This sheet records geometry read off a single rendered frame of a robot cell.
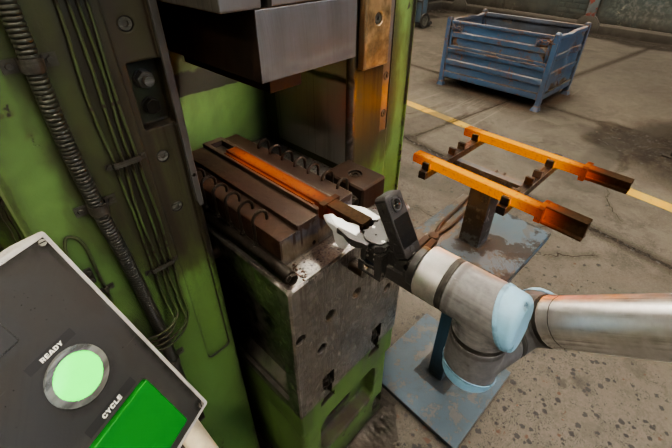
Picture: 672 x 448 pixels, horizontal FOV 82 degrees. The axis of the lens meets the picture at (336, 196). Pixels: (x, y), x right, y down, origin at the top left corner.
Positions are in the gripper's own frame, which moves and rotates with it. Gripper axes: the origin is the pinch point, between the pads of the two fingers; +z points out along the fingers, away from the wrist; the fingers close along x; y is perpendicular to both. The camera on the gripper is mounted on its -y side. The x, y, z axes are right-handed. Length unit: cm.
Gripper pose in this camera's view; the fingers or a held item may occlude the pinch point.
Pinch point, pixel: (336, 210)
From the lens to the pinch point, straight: 75.4
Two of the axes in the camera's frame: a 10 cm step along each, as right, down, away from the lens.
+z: -7.3, -3.8, 5.7
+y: 0.0, 8.3, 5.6
